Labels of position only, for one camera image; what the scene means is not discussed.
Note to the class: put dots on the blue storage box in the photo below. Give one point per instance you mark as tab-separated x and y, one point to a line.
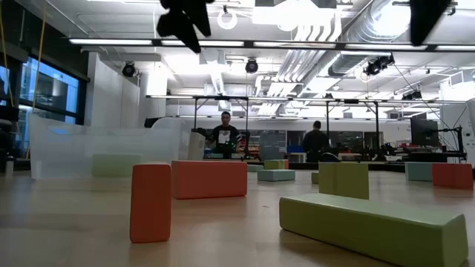
297	149

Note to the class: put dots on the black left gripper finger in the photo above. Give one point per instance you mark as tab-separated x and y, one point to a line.
203	18
178	26

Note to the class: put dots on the black ceiling light bar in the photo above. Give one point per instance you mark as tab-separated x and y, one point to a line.
248	43

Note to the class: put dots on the grey translucent plastic bin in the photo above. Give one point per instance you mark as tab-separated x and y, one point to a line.
196	146

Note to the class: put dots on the blue rectangular block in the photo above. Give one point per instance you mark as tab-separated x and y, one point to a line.
418	171
255	167
276	175

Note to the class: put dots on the large glass window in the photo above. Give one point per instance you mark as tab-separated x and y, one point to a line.
48	89

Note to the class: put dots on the green rectangular block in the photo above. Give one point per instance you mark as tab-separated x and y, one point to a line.
274	164
117	165
314	177

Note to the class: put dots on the white cup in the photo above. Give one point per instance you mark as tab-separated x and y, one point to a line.
9	165

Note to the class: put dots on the long green block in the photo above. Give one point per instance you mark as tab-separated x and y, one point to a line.
371	226

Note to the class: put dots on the red rectangular block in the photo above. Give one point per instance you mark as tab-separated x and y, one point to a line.
150	202
209	179

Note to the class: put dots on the small green cube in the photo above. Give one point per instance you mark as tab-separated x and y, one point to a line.
343	180

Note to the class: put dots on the small red cube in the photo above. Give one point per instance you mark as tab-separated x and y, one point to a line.
452	176
286	163

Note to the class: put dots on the black aluminium table frame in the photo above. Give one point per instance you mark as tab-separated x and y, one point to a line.
386	167

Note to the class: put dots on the black ceiling spotlight cluster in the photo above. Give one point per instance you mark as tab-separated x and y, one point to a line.
378	65

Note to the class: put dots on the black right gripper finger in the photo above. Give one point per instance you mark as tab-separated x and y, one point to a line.
426	18

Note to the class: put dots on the person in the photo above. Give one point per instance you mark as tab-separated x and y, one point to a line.
315	142
224	135

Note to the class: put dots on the black monitor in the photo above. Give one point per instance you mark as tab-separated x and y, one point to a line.
425	131

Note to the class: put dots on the black background robot arm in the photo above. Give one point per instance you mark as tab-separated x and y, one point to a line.
245	142

